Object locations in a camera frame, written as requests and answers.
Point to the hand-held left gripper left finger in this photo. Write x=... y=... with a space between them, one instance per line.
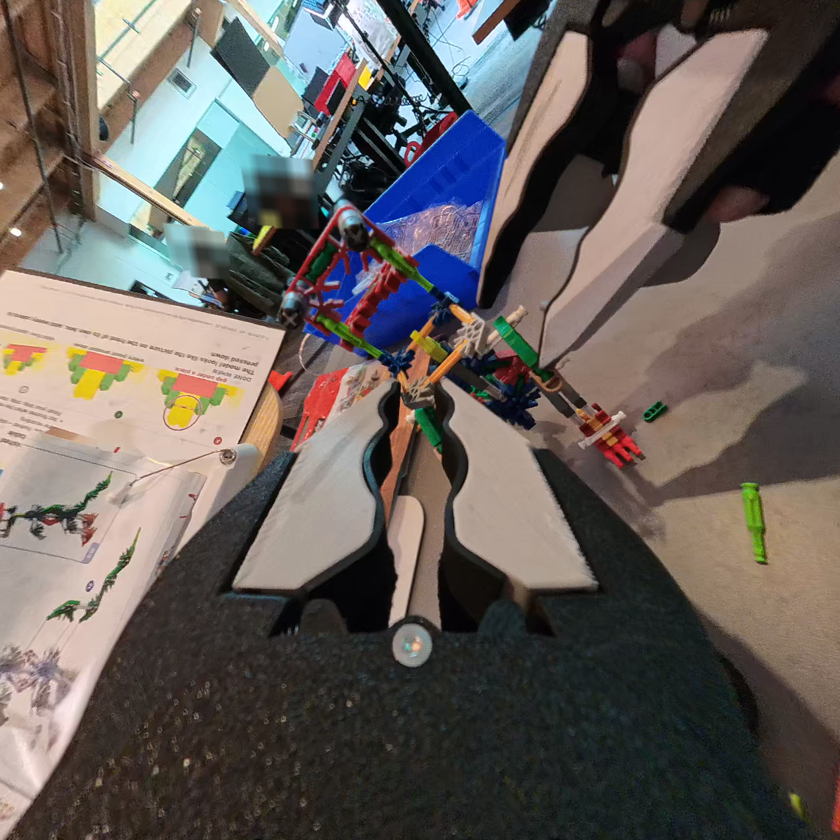
x=308 y=518

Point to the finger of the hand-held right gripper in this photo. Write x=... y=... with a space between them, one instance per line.
x=544 y=111
x=656 y=164

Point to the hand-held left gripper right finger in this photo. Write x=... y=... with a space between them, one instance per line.
x=518 y=518

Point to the colourful construction toy model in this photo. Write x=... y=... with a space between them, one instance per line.
x=367 y=302

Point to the person's right hand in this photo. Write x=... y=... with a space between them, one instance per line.
x=735 y=203

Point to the white and blue document stand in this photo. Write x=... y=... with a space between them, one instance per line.
x=266 y=420

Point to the blue storage bin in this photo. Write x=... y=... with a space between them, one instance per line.
x=446 y=177

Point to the printed toy packaging bag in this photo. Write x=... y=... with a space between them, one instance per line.
x=328 y=400

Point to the black steel pillar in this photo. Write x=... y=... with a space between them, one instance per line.
x=426 y=52

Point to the clear plastic wrap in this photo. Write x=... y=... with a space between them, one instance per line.
x=439 y=223

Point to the small green clip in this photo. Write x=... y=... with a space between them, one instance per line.
x=655 y=411

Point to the lime green clip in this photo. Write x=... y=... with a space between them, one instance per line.
x=754 y=522

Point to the clear picture sleeve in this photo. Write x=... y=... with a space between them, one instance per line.
x=52 y=525

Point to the white instruction board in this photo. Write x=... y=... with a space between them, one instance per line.
x=98 y=328

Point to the black and wood panel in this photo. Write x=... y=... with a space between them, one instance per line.
x=243 y=52

